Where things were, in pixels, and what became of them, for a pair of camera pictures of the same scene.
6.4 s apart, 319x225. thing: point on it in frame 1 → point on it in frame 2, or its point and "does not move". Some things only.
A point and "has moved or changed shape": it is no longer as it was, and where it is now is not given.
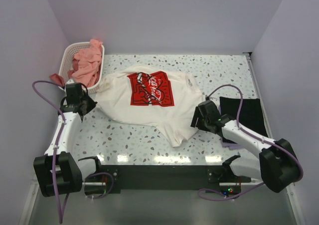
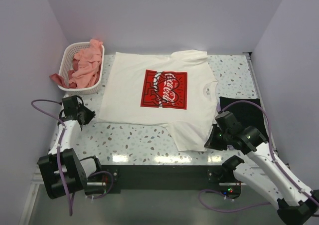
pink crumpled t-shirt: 86,63 does not move
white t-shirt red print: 159,97 has moved or changed shape
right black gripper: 197,114 → 211,142
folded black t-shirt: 251,116 does not move
